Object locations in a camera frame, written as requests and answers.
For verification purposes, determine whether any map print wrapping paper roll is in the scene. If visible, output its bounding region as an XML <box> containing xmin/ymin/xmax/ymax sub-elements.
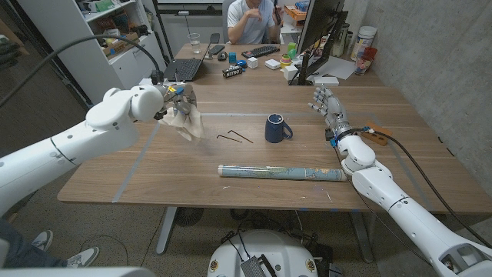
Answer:
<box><xmin>217</xmin><ymin>165</ymin><xmax>347</xmax><ymax>182</ymax></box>

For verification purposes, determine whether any red snack cup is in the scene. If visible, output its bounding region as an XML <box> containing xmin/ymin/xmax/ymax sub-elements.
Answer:
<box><xmin>354</xmin><ymin>46</ymin><xmax>378</xmax><ymax>76</ymax></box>

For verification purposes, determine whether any beige cloth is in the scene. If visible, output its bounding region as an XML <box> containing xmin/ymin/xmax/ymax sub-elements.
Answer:
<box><xmin>158</xmin><ymin>103</ymin><xmax>207</xmax><ymax>142</ymax></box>

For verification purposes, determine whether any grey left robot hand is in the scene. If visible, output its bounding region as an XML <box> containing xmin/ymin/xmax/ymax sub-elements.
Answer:
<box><xmin>155</xmin><ymin>82</ymin><xmax>198</xmax><ymax>120</ymax></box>

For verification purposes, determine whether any clear drinking glass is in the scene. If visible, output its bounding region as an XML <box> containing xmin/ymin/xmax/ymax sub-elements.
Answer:
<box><xmin>187</xmin><ymin>32</ymin><xmax>202</xmax><ymax>55</ymax></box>

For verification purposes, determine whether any white robot torso base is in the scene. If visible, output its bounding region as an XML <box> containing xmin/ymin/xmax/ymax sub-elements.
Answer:
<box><xmin>206</xmin><ymin>229</ymin><xmax>319</xmax><ymax>277</ymax></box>

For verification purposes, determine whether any blue jeans leg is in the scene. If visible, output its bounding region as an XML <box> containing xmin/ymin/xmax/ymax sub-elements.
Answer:
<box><xmin>0</xmin><ymin>217</ymin><xmax>69</xmax><ymax>269</ymax></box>

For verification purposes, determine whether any dark hex wrench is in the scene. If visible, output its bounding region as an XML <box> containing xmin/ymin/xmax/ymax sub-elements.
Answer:
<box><xmin>227</xmin><ymin>129</ymin><xmax>254</xmax><ymax>144</ymax></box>

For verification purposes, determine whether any black floor fan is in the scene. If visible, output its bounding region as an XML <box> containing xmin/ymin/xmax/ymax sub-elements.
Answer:
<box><xmin>175</xmin><ymin>207</ymin><xmax>204</xmax><ymax>227</ymax></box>

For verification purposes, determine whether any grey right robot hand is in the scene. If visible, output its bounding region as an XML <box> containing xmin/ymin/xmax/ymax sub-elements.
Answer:
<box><xmin>307</xmin><ymin>85</ymin><xmax>353</xmax><ymax>142</ymax></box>

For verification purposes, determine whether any orange tray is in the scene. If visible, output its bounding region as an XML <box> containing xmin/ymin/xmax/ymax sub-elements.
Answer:
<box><xmin>283</xmin><ymin>4</ymin><xmax>308</xmax><ymax>21</ymax></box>

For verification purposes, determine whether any cardboard box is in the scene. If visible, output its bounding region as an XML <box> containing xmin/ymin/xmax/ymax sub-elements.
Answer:
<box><xmin>101</xmin><ymin>32</ymin><xmax>141</xmax><ymax>58</ymax></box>

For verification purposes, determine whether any black NITRO box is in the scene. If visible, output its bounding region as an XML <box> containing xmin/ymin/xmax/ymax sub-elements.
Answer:
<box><xmin>221</xmin><ymin>65</ymin><xmax>244</xmax><ymax>79</ymax></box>

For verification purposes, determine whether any white paper sheet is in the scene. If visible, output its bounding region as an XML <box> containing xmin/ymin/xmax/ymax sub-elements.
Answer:
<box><xmin>311</xmin><ymin>56</ymin><xmax>357</xmax><ymax>81</ymax></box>

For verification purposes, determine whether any brown wooden brick block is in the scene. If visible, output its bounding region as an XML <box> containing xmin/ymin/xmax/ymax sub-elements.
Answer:
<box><xmin>361</xmin><ymin>122</ymin><xmax>394</xmax><ymax>147</ymax></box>

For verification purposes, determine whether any grey table leg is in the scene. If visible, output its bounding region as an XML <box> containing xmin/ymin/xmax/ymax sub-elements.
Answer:
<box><xmin>348</xmin><ymin>211</ymin><xmax>374</xmax><ymax>264</ymax></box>
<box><xmin>155</xmin><ymin>206</ymin><xmax>178</xmax><ymax>255</ymax></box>

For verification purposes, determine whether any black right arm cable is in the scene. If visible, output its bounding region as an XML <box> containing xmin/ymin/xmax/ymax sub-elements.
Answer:
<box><xmin>361</xmin><ymin>128</ymin><xmax>492</xmax><ymax>249</ymax></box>

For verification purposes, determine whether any black computer monitor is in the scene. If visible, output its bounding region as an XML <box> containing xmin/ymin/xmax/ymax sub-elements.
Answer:
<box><xmin>288</xmin><ymin>0</ymin><xmax>349</xmax><ymax>86</ymax></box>

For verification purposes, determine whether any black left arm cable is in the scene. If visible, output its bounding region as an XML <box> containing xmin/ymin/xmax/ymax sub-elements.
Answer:
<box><xmin>0</xmin><ymin>34</ymin><xmax>165</xmax><ymax>108</ymax></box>

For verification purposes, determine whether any grey sneaker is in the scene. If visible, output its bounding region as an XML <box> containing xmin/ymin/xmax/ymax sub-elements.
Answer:
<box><xmin>65</xmin><ymin>246</ymin><xmax>100</xmax><ymax>269</ymax></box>
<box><xmin>30</xmin><ymin>229</ymin><xmax>54</xmax><ymax>252</ymax></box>

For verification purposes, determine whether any white canister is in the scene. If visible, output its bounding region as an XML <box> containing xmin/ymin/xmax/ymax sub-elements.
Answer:
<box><xmin>350</xmin><ymin>25</ymin><xmax>378</xmax><ymax>62</ymax></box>

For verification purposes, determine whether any navy blue mug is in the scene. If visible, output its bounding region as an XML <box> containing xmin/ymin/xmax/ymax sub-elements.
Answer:
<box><xmin>264</xmin><ymin>112</ymin><xmax>294</xmax><ymax>144</ymax></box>

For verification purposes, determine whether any black laptop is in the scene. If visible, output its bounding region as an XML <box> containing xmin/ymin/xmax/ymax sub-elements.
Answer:
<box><xmin>163</xmin><ymin>32</ymin><xmax>221</xmax><ymax>82</ymax></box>

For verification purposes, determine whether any white power strip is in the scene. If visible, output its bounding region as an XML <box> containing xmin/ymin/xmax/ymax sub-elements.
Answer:
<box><xmin>138</xmin><ymin>78</ymin><xmax>171</xmax><ymax>88</ymax></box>

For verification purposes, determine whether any person in white t-shirt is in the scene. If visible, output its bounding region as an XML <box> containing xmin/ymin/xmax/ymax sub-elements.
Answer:
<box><xmin>226</xmin><ymin>0</ymin><xmax>284</xmax><ymax>45</ymax></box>

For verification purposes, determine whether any black keyboard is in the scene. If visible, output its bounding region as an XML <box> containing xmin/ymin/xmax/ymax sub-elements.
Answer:
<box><xmin>241</xmin><ymin>45</ymin><xmax>281</xmax><ymax>59</ymax></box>

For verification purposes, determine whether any white square box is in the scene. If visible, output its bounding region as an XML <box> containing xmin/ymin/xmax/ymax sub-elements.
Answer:
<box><xmin>283</xmin><ymin>64</ymin><xmax>300</xmax><ymax>82</ymax></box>

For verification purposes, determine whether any white shelf cabinet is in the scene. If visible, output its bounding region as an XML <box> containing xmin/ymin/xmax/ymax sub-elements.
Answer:
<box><xmin>17</xmin><ymin>0</ymin><xmax>168</xmax><ymax>107</ymax></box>

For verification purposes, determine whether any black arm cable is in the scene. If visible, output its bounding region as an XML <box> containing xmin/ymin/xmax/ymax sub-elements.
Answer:
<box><xmin>0</xmin><ymin>34</ymin><xmax>165</xmax><ymax>108</ymax></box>
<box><xmin>361</xmin><ymin>128</ymin><xmax>492</xmax><ymax>249</ymax></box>

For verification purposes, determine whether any white long flat box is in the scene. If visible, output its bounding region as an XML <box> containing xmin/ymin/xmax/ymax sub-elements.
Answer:
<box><xmin>312</xmin><ymin>75</ymin><xmax>340</xmax><ymax>87</ymax></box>

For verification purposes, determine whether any black teleoperation glove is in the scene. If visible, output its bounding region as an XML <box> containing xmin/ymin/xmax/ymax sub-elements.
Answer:
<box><xmin>0</xmin><ymin>34</ymin><xmax>22</xmax><ymax>70</ymax></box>

